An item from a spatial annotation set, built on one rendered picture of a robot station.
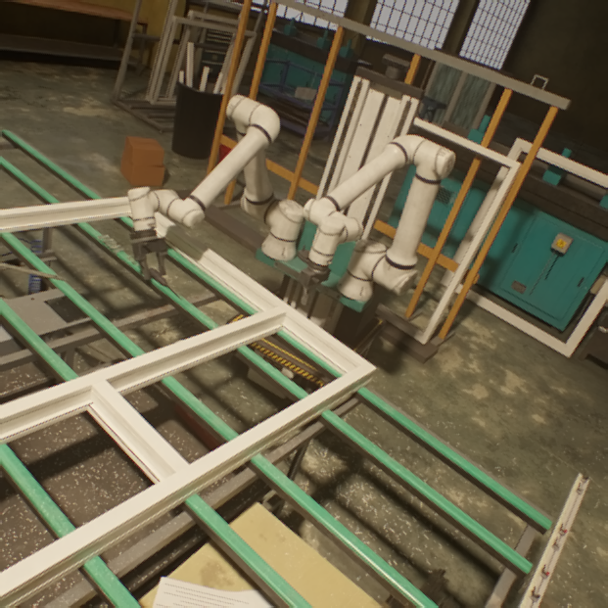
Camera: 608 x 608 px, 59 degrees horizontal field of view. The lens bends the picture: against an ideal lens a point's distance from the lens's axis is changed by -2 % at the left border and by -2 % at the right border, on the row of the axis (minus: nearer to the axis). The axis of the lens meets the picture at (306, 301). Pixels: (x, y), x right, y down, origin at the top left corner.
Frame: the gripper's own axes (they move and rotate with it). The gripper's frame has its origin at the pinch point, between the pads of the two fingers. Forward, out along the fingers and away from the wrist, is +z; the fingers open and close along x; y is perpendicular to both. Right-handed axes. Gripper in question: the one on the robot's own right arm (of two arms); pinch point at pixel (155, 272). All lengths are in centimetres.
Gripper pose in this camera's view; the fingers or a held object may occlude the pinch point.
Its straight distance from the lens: 228.7
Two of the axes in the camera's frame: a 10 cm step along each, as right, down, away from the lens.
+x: 6.0, -2.4, 7.7
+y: 7.9, 0.0, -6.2
